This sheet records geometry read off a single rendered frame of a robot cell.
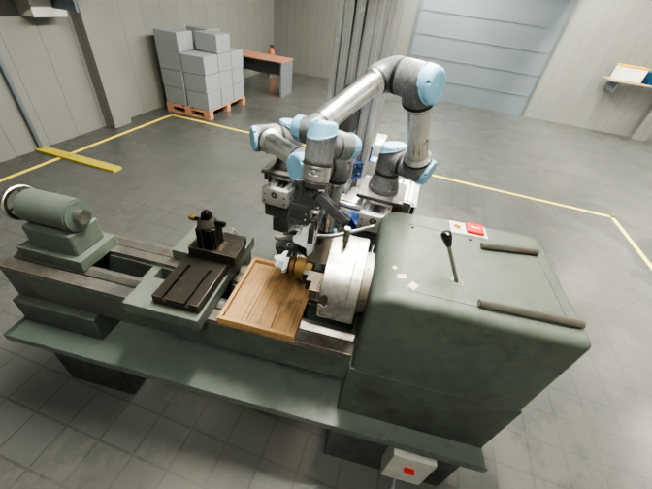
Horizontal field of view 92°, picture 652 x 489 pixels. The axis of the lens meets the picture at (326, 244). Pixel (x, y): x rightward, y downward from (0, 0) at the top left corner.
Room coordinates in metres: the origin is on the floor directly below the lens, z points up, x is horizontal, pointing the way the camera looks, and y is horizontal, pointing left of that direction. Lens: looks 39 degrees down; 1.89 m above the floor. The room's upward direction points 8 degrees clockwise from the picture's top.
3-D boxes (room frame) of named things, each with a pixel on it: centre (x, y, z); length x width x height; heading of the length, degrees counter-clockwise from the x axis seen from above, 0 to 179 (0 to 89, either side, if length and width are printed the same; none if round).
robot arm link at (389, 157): (1.40, -0.25, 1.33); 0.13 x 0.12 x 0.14; 54
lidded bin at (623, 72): (7.88, -5.76, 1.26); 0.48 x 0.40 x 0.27; 78
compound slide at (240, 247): (0.98, 0.45, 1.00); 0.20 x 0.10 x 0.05; 83
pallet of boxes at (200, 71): (5.87, 2.49, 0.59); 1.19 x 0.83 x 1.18; 168
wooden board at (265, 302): (0.86, 0.19, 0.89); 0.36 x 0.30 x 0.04; 173
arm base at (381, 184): (1.41, -0.24, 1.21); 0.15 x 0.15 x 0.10
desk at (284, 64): (7.51, 1.92, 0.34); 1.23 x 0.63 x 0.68; 78
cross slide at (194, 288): (0.92, 0.49, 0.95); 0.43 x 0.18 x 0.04; 173
